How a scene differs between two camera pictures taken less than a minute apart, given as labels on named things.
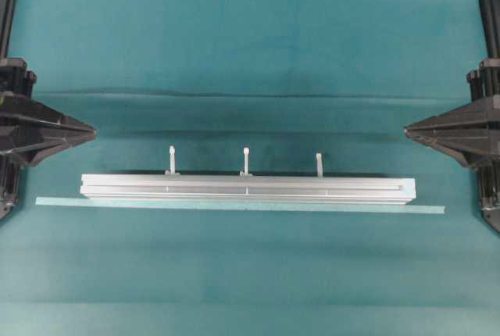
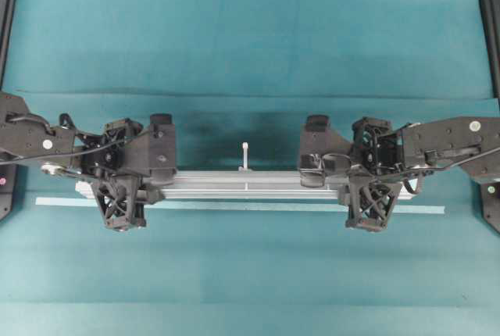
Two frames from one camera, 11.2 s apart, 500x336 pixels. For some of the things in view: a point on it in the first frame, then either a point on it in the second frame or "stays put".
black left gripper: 30,130 -> 123,154
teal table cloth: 291,62 stays put
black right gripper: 470,131 -> 377,148
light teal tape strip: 57,201 stays put
